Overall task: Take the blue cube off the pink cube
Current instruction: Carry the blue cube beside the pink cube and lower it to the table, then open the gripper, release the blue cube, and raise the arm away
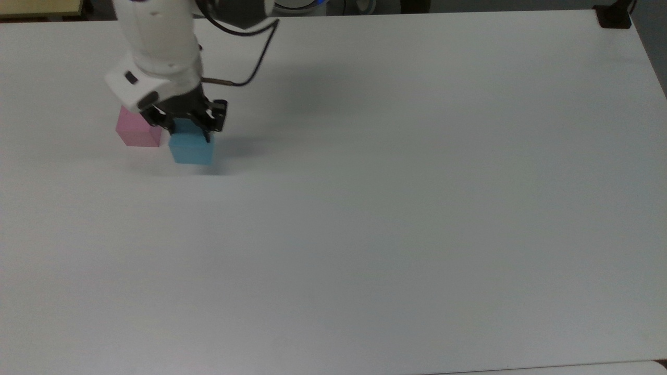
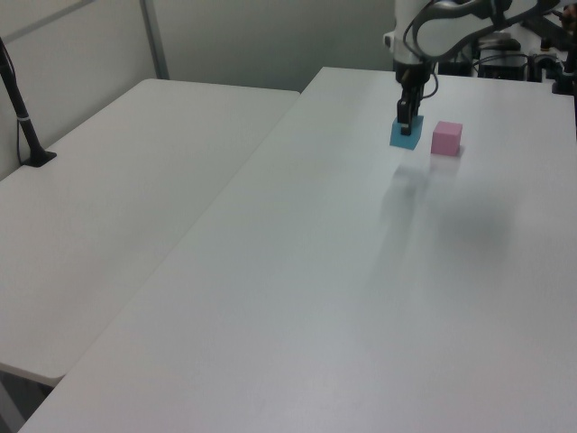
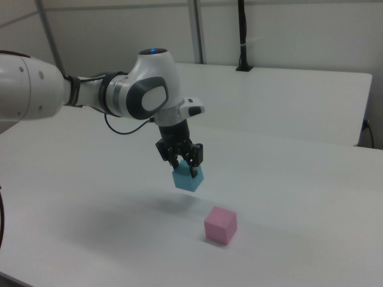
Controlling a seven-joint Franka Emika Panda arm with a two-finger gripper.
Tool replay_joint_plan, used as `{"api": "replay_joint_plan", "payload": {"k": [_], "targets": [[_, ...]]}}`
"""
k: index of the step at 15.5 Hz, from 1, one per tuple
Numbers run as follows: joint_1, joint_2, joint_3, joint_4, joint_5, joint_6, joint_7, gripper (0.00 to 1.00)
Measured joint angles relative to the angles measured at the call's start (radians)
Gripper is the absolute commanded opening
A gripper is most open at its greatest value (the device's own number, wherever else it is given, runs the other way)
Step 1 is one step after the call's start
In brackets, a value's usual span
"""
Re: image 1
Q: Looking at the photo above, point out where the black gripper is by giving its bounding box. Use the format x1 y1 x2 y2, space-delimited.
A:
140 86 229 143

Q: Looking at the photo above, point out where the pink cube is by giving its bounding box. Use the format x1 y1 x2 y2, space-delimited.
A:
115 105 164 148

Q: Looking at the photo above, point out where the blue cube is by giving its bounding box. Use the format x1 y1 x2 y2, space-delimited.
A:
168 118 216 166

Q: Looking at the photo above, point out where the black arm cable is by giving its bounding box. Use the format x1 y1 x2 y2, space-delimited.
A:
197 0 280 88

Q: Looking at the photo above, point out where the wooden board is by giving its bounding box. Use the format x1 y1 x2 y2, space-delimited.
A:
0 0 84 20

